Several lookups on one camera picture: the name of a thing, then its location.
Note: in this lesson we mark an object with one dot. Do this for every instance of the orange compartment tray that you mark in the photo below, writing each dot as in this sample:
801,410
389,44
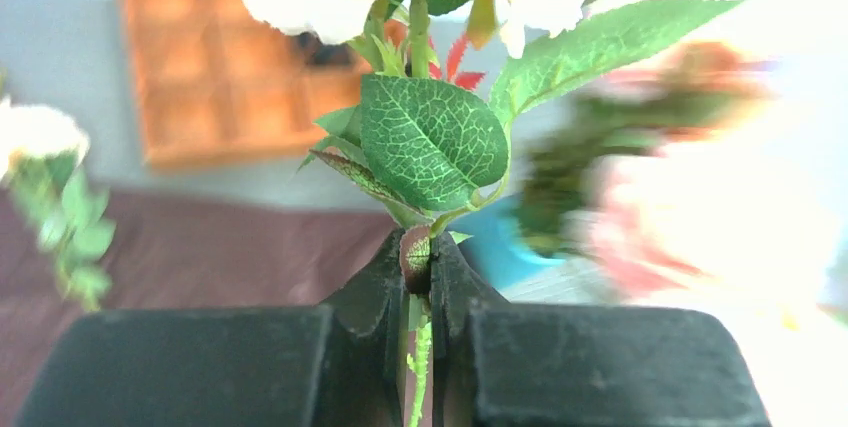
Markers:
214,86

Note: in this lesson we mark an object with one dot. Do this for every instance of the pink double rose stem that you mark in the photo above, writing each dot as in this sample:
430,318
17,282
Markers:
690,172

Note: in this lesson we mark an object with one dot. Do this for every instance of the teal vase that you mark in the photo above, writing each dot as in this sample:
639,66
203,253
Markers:
496,250

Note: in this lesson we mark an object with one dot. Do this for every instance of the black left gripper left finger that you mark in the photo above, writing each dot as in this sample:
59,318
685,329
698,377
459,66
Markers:
337,363

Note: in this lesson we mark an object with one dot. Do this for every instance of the peach rose stem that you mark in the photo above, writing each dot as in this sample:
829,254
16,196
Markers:
425,147
42,154

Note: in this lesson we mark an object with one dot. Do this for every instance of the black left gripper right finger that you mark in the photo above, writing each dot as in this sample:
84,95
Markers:
498,363

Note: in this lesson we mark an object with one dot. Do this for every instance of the red wrapping paper sheet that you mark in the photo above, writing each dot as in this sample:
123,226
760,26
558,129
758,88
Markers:
174,251

